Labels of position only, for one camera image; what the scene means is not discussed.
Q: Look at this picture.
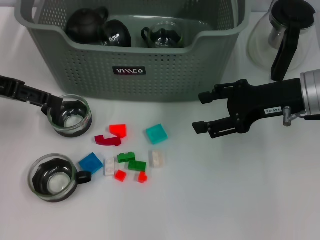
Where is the blue square plate brick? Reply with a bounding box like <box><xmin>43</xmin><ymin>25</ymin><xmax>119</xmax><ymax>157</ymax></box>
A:
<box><xmin>78</xmin><ymin>152</ymin><xmax>104</xmax><ymax>175</ymax></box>

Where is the small red building brick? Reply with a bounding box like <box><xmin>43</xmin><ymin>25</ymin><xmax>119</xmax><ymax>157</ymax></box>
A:
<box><xmin>137</xmin><ymin>171</ymin><xmax>149</xmax><ymax>184</ymax></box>
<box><xmin>114</xmin><ymin>169</ymin><xmax>128</xmax><ymax>181</ymax></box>

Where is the dark clay teapot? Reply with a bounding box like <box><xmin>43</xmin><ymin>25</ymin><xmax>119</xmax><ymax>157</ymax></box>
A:
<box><xmin>65</xmin><ymin>6</ymin><xmax>110</xmax><ymax>44</ymax></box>

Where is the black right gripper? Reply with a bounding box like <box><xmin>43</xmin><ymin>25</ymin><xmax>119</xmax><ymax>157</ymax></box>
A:
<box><xmin>191</xmin><ymin>77</ymin><xmax>305</xmax><ymax>140</ymax></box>

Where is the green building brick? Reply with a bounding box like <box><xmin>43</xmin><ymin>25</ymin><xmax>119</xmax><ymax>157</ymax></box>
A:
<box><xmin>127</xmin><ymin>160</ymin><xmax>148</xmax><ymax>172</ymax></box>
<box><xmin>117</xmin><ymin>151</ymin><xmax>136</xmax><ymax>164</ymax></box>

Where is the large orange-red building brick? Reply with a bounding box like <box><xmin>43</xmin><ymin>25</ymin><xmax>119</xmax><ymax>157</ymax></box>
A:
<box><xmin>109</xmin><ymin>124</ymin><xmax>128</xmax><ymax>138</ymax></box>

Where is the dark red curved brick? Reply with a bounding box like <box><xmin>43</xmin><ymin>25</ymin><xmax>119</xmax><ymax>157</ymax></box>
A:
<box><xmin>94</xmin><ymin>134</ymin><xmax>123</xmax><ymax>147</ymax></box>

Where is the translucent white building brick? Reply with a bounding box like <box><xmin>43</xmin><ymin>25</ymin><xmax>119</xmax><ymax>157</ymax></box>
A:
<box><xmin>149</xmin><ymin>149</ymin><xmax>167</xmax><ymax>169</ymax></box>

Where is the glass pitcher black handle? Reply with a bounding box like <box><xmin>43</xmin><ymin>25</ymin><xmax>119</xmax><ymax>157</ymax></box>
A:
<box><xmin>246</xmin><ymin>0</ymin><xmax>318</xmax><ymax>82</ymax></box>

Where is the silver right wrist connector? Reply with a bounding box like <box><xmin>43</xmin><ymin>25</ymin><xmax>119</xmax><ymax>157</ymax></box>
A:
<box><xmin>282</xmin><ymin>106</ymin><xmax>320</xmax><ymax>127</ymax></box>

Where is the glass teacup black holder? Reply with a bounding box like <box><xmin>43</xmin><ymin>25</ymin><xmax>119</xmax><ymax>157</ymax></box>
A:
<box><xmin>99</xmin><ymin>19</ymin><xmax>133</xmax><ymax>48</ymax></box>
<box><xmin>140</xmin><ymin>21</ymin><xmax>186</xmax><ymax>49</ymax></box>
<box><xmin>46</xmin><ymin>94</ymin><xmax>93</xmax><ymax>138</ymax></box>
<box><xmin>27</xmin><ymin>153</ymin><xmax>92</xmax><ymax>203</ymax></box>

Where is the teal square plate brick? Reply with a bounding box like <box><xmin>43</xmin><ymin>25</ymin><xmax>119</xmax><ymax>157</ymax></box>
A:
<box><xmin>145</xmin><ymin>123</ymin><xmax>168</xmax><ymax>145</ymax></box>

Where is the grey perforated storage bin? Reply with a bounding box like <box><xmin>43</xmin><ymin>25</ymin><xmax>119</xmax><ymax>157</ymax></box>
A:
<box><xmin>14</xmin><ymin>0</ymin><xmax>251</xmax><ymax>102</ymax></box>

